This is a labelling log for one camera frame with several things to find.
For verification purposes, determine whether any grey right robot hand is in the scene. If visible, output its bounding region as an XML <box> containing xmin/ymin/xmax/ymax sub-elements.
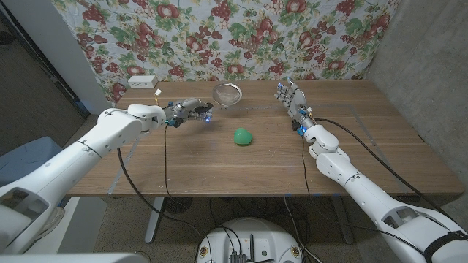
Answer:
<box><xmin>273</xmin><ymin>77</ymin><xmax>316</xmax><ymax>128</ymax></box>

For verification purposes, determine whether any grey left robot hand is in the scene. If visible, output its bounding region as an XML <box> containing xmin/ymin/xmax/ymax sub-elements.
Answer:
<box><xmin>163</xmin><ymin>97</ymin><xmax>215</xmax><ymax>127</ymax></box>

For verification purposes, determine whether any metal mesh sieve black handle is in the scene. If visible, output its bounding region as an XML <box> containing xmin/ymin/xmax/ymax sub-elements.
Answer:
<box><xmin>195</xmin><ymin>82</ymin><xmax>244</xmax><ymax>115</ymax></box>

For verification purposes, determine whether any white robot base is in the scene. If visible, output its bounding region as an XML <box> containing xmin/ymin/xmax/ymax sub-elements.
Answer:
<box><xmin>196</xmin><ymin>218</ymin><xmax>304</xmax><ymax>263</ymax></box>

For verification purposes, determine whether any green stress ball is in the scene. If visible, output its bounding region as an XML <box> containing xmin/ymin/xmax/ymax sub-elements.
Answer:
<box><xmin>233</xmin><ymin>127</ymin><xmax>253</xmax><ymax>146</ymax></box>

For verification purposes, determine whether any white power strip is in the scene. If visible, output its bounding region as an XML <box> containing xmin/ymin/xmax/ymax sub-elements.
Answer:
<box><xmin>127</xmin><ymin>75</ymin><xmax>159</xmax><ymax>89</ymax></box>

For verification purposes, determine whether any floral fruit print backdrop cloth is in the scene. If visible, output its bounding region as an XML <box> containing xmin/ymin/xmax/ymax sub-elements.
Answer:
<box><xmin>50</xmin><ymin>0</ymin><xmax>401</xmax><ymax>105</ymax></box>

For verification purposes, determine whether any black round fan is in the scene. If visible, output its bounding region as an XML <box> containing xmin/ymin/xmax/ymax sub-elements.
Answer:
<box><xmin>163</xmin><ymin>196</ymin><xmax>194</xmax><ymax>215</ymax></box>

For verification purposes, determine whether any white table leg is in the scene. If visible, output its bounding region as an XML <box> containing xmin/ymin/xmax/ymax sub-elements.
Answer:
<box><xmin>145</xmin><ymin>196</ymin><xmax>165</xmax><ymax>245</ymax></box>

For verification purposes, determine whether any dark table leg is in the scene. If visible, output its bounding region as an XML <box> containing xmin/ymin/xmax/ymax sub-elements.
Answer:
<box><xmin>331</xmin><ymin>197</ymin><xmax>355</xmax><ymax>245</ymax></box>

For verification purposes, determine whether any blue grey bin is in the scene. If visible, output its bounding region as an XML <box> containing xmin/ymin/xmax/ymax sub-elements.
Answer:
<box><xmin>0</xmin><ymin>136</ymin><xmax>65</xmax><ymax>187</ymax></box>

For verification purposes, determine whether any grey white sneaker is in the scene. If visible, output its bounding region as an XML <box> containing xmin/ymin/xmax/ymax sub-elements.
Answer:
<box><xmin>36</xmin><ymin>207</ymin><xmax>66</xmax><ymax>240</ymax></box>

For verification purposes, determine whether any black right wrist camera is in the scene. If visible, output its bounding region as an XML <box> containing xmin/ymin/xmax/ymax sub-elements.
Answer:
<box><xmin>290</xmin><ymin>119</ymin><xmax>307</xmax><ymax>138</ymax></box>

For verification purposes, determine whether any thin black left wrist cable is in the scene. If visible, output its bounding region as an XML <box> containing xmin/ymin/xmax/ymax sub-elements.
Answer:
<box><xmin>162</xmin><ymin>123</ymin><xmax>176</xmax><ymax>202</ymax></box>

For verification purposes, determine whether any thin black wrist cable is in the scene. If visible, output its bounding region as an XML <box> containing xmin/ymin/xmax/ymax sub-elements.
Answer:
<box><xmin>162</xmin><ymin>123</ymin><xmax>176</xmax><ymax>202</ymax></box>
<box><xmin>301</xmin><ymin>135</ymin><xmax>429</xmax><ymax>256</ymax></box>

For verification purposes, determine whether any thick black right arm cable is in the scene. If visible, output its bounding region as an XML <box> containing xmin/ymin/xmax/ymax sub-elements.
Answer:
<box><xmin>314</xmin><ymin>117</ymin><xmax>468</xmax><ymax>235</ymax></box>

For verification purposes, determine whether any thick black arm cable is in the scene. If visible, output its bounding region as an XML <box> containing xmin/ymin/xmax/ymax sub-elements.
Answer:
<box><xmin>314</xmin><ymin>117</ymin><xmax>468</xmax><ymax>235</ymax></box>
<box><xmin>116</xmin><ymin>148</ymin><xmax>202</xmax><ymax>240</ymax></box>

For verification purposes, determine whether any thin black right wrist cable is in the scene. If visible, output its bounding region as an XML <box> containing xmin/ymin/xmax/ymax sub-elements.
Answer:
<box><xmin>301</xmin><ymin>135</ymin><xmax>429</xmax><ymax>256</ymax></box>

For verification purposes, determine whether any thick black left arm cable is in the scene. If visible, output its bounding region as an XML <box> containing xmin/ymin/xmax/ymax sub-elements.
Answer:
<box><xmin>116</xmin><ymin>148</ymin><xmax>202</xmax><ymax>240</ymax></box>

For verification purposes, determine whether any black door frame rail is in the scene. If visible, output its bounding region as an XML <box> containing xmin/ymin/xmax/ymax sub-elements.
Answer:
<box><xmin>0</xmin><ymin>6</ymin><xmax>91</xmax><ymax>118</ymax></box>

